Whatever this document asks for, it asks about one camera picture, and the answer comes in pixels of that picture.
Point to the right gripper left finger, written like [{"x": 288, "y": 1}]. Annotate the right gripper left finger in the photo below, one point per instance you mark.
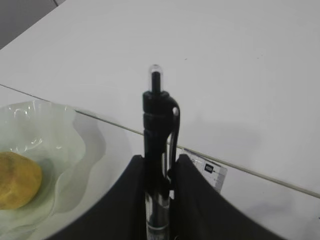
[{"x": 119, "y": 215}]

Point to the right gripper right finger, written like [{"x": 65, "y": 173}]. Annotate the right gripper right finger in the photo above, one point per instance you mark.
[{"x": 203, "y": 214}]

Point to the clear plastic ruler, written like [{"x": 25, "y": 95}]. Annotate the clear plastic ruler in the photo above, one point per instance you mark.
[{"x": 214, "y": 173}]

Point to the black pen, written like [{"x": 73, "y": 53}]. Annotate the black pen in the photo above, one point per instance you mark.
[{"x": 161, "y": 125}]

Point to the yellow pear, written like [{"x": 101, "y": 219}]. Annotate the yellow pear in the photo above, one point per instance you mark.
[{"x": 20, "y": 180}]

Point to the translucent green wavy plate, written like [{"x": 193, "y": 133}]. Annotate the translucent green wavy plate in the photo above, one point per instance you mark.
[{"x": 64, "y": 143}]

